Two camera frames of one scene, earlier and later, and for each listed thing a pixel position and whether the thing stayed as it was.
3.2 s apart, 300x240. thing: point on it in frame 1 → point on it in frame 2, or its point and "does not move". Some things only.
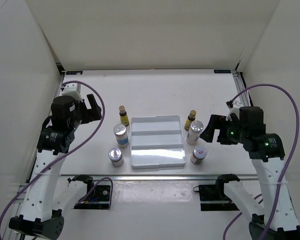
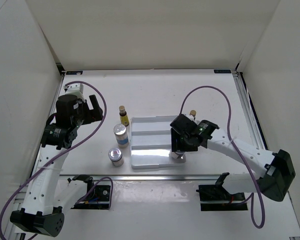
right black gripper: [218, 122] → [175, 137]
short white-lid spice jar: [199, 153] → [180, 157]
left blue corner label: [74, 72] does not move
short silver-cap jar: [115, 155] does not move
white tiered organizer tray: [156, 141] does not move
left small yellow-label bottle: [124, 117] does not move
